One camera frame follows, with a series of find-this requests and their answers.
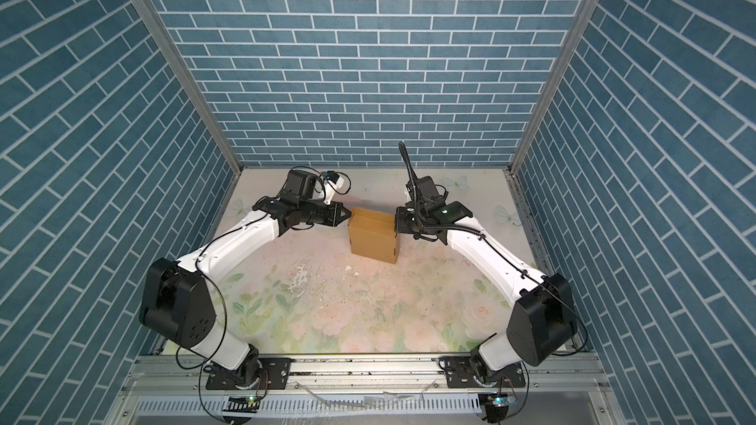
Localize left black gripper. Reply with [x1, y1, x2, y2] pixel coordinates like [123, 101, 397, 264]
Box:
[297, 201, 354, 227]

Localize brown cardboard box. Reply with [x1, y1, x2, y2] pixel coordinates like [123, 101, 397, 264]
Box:
[348, 207, 400, 265]

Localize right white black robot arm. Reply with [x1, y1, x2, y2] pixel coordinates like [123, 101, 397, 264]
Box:
[395, 172, 579, 383]

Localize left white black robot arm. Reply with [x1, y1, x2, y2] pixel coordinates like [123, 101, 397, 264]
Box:
[139, 166, 352, 389]

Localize right green circuit board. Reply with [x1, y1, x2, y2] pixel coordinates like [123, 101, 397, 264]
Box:
[480, 394, 517, 408]

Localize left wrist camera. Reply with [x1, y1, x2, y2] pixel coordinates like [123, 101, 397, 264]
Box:
[321, 170, 352, 199]

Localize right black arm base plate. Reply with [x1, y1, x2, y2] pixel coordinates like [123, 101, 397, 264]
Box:
[436, 354, 527, 389]

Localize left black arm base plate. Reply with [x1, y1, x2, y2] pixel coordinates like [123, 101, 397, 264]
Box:
[204, 357, 293, 392]

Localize aluminium mounting rail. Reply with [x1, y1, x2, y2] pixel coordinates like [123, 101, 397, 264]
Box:
[122, 353, 610, 395]

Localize white slotted cable duct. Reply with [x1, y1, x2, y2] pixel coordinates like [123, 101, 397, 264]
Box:
[136, 394, 482, 418]

